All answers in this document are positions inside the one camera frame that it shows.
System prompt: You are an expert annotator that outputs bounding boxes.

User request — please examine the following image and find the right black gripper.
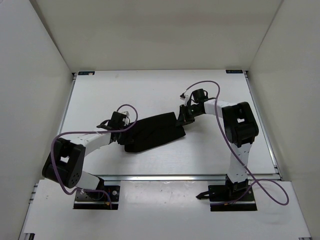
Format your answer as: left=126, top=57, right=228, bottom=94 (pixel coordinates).
left=176, top=104, right=203, bottom=128

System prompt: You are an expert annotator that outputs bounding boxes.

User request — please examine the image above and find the black skirt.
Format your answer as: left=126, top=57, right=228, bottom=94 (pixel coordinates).
left=117, top=112, right=186, bottom=153

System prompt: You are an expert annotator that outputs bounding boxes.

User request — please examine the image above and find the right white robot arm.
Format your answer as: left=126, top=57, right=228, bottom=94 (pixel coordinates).
left=176, top=88, right=259, bottom=200

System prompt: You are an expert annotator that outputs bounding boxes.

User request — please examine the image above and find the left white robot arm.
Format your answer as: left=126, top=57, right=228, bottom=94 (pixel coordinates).
left=42, top=111, right=130, bottom=199

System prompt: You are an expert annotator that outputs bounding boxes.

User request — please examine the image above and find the right blue table label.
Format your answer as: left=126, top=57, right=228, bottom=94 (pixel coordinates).
left=225, top=69, right=243, bottom=74

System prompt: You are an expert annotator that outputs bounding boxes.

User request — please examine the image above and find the blue table label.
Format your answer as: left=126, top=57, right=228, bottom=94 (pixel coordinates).
left=225, top=69, right=243, bottom=74
left=77, top=71, right=95, bottom=76

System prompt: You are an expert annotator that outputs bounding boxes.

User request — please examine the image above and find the left blue table label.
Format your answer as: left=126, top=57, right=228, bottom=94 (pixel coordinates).
left=77, top=71, right=95, bottom=76

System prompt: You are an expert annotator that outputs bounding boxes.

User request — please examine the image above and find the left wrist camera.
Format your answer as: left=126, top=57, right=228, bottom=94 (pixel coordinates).
left=122, top=111, right=131, bottom=124

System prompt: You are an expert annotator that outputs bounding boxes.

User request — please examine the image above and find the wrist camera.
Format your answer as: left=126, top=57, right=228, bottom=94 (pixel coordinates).
left=122, top=111, right=131, bottom=124
left=179, top=92, right=192, bottom=107

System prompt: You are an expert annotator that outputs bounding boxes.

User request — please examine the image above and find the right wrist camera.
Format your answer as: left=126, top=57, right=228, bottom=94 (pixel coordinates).
left=179, top=92, right=192, bottom=107

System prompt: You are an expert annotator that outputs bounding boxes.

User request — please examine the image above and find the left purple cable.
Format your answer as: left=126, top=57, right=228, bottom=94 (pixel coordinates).
left=50, top=103, right=139, bottom=210

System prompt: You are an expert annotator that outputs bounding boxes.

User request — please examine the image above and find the purple cable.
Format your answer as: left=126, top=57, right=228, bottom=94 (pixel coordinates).
left=186, top=80, right=290, bottom=208
left=50, top=103, right=139, bottom=210

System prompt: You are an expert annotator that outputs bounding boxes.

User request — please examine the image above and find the aluminium table rail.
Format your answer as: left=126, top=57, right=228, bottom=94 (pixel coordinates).
left=44, top=174, right=283, bottom=183

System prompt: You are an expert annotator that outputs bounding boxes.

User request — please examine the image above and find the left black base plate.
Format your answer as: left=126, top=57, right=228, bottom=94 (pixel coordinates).
left=73, top=182, right=121, bottom=211

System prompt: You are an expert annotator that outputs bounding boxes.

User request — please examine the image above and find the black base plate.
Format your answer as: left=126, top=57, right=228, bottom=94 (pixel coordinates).
left=196, top=185, right=258, bottom=212
left=73, top=182, right=121, bottom=211

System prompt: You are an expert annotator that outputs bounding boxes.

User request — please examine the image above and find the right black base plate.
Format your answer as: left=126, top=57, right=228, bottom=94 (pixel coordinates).
left=196, top=185, right=258, bottom=212

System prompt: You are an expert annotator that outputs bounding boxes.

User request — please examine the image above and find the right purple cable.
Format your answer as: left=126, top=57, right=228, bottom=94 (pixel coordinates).
left=186, top=80, right=290, bottom=208

